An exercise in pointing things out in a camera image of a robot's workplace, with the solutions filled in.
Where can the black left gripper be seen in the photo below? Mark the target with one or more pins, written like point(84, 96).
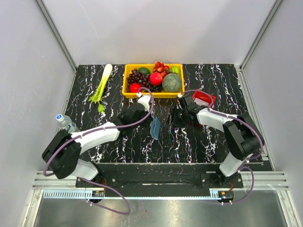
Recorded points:
point(148, 121)

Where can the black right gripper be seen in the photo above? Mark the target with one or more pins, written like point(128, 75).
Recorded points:
point(177, 124)

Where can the blue leather card holder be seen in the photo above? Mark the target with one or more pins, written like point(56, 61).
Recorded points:
point(155, 128)

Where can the red plastic card tray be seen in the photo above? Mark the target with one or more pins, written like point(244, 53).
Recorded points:
point(208, 98)

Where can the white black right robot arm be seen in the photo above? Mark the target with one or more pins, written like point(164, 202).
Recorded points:
point(241, 134)

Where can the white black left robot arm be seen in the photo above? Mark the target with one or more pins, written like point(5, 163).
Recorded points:
point(62, 156)

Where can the red tomato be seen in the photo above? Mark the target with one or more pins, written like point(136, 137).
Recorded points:
point(134, 87)

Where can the dark blueberry cluster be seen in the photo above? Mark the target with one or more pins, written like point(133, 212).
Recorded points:
point(156, 89)

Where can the dark purple grape bunch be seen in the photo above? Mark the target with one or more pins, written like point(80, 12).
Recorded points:
point(137, 77)

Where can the green white celery stalk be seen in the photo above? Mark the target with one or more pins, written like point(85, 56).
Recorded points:
point(97, 96)

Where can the green netted melon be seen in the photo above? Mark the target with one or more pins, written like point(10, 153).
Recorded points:
point(172, 83)

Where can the red pomegranate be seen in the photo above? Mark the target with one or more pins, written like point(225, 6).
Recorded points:
point(156, 78)

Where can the dark green avocado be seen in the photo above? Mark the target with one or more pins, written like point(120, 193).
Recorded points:
point(144, 70)

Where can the red lychee cluster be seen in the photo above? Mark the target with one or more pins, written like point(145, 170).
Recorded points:
point(160, 67)

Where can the clear plastic water bottle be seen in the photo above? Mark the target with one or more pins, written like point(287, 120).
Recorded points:
point(64, 122)

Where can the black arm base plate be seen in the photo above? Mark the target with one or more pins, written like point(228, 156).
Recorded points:
point(116, 179)

